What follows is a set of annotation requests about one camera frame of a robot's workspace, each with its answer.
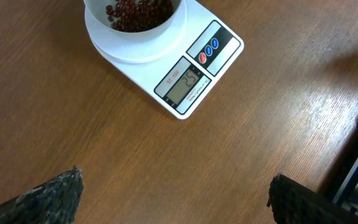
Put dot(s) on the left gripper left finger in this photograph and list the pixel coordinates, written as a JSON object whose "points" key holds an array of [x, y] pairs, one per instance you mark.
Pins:
{"points": [[54, 201]]}

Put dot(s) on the white round bowl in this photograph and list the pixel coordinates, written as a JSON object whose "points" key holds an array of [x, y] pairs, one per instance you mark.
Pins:
{"points": [[99, 26]]}

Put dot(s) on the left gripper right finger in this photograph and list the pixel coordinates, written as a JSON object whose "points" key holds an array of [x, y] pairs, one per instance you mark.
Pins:
{"points": [[292, 203]]}

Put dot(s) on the red beans in bowl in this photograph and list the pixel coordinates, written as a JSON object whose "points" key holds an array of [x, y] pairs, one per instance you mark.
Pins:
{"points": [[138, 16]]}

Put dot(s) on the white digital kitchen scale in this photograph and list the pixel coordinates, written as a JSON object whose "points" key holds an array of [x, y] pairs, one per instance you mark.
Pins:
{"points": [[180, 67]]}

